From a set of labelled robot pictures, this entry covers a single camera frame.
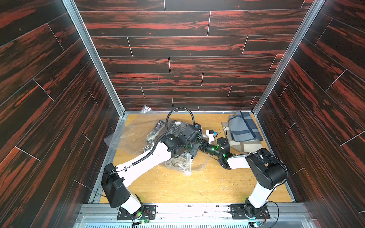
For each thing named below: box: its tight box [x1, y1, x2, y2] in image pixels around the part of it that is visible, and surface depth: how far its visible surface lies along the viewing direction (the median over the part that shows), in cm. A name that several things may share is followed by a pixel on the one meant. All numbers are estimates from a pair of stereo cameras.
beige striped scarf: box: [220, 121, 263, 153], surface depth 100 cm
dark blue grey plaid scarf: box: [228, 110, 263, 143], surface depth 107 cm
